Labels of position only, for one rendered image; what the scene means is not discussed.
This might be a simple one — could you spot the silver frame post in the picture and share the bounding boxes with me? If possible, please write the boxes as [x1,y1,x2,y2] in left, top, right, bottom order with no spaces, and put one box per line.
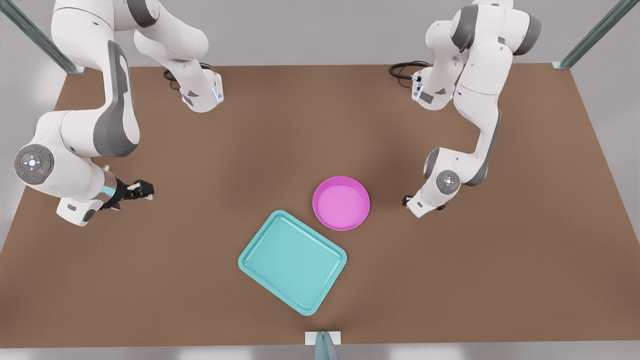
[305,330,343,360]
[551,0,640,70]
[0,0,86,75]

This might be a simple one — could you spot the teal rectangular tray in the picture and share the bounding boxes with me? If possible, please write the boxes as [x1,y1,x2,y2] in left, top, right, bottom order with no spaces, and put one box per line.
[238,210,348,317]

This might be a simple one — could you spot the pink round plate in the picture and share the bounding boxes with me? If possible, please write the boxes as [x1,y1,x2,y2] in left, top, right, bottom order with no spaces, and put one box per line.
[312,176,371,232]

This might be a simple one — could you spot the black cable loop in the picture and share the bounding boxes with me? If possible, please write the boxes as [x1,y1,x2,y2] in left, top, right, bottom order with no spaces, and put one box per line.
[389,61,432,90]
[163,62,213,91]

